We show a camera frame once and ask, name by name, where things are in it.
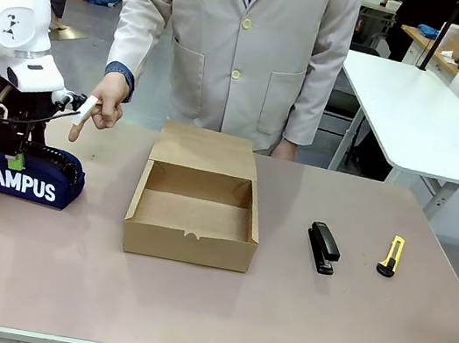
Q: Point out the person's right forearm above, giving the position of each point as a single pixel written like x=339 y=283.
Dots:
x=136 y=31

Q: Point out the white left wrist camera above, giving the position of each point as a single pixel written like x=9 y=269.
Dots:
x=84 y=110

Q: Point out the wooden workbench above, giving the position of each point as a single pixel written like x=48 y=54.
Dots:
x=433 y=49

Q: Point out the blue cloth on workbench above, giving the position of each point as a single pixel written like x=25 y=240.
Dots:
x=428 y=31

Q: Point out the person's left hand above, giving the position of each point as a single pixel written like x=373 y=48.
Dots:
x=286 y=149

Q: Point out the black stapler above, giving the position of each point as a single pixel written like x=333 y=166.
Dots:
x=324 y=247

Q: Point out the person's right hand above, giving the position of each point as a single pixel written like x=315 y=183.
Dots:
x=110 y=101

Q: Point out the person torso in beige coat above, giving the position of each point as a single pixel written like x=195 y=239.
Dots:
x=238 y=48

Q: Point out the person's left forearm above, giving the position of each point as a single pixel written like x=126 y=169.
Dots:
x=319 y=94

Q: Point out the gold floor plate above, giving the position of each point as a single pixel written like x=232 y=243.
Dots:
x=67 y=34

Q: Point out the black pole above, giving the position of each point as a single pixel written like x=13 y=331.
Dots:
x=434 y=39

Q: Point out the yellow black utility knife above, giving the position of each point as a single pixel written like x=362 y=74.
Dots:
x=391 y=258

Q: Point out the navy CAMPUS pencil case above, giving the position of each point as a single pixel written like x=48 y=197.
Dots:
x=16 y=183

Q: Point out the brown cardboard box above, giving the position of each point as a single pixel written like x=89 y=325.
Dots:
x=193 y=214

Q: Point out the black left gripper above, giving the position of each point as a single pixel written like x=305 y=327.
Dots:
x=23 y=106

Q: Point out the white background table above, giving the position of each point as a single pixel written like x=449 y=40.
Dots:
x=416 y=120

